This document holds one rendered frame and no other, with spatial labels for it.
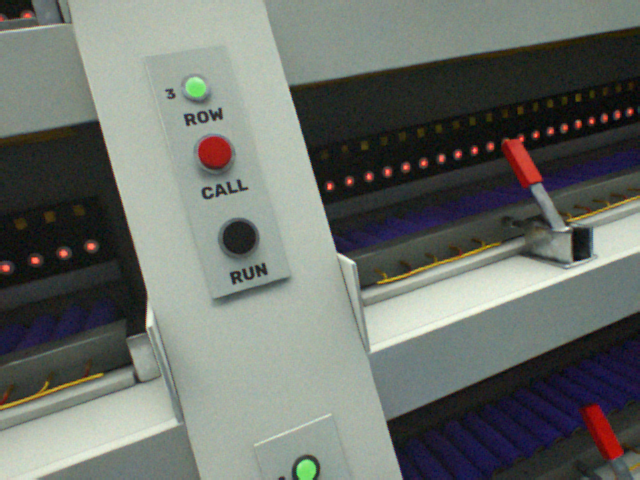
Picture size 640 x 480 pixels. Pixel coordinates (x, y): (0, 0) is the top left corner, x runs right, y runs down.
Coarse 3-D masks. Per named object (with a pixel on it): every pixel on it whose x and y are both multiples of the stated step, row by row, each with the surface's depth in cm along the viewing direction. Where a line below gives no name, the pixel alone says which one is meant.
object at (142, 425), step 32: (32, 288) 34; (64, 288) 35; (128, 320) 26; (160, 352) 20; (160, 384) 24; (64, 416) 23; (96, 416) 22; (128, 416) 22; (160, 416) 21; (0, 448) 21; (32, 448) 21; (64, 448) 20; (96, 448) 20; (128, 448) 20; (160, 448) 20
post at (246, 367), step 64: (128, 0) 22; (192, 0) 23; (256, 0) 24; (128, 64) 21; (256, 64) 23; (128, 128) 21; (256, 128) 23; (128, 192) 21; (192, 256) 21; (320, 256) 23; (192, 320) 21; (256, 320) 22; (320, 320) 23; (192, 384) 21; (256, 384) 22; (320, 384) 22; (192, 448) 21; (384, 448) 23
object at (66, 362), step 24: (72, 336) 27; (96, 336) 26; (120, 336) 26; (0, 360) 25; (24, 360) 25; (48, 360) 25; (72, 360) 26; (96, 360) 26; (120, 360) 26; (0, 384) 25; (24, 384) 25; (48, 384) 24; (72, 384) 24; (0, 408) 23
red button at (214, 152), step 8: (200, 144) 22; (208, 144) 21; (216, 144) 22; (224, 144) 22; (200, 152) 21; (208, 152) 21; (216, 152) 22; (224, 152) 22; (200, 160) 21; (208, 160) 21; (216, 160) 22; (224, 160) 22; (216, 168) 22
